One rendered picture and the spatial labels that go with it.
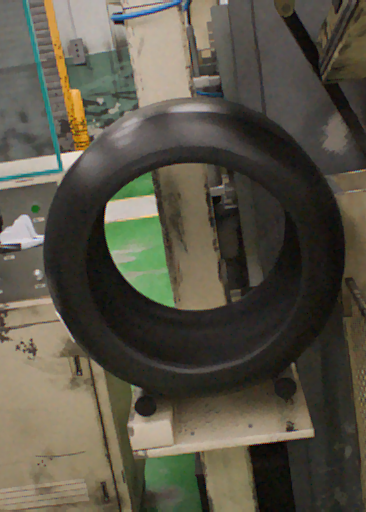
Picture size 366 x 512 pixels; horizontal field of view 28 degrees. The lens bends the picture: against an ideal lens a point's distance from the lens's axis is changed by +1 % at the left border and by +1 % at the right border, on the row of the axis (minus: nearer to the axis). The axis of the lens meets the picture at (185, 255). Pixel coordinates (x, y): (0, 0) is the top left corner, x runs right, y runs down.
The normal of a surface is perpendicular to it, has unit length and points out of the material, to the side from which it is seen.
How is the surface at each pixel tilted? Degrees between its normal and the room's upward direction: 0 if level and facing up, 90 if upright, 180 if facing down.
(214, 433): 0
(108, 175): 81
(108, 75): 90
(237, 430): 0
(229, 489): 90
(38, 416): 91
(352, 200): 90
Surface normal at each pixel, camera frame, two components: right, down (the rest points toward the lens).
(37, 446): -0.01, 0.27
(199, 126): 0.03, -0.50
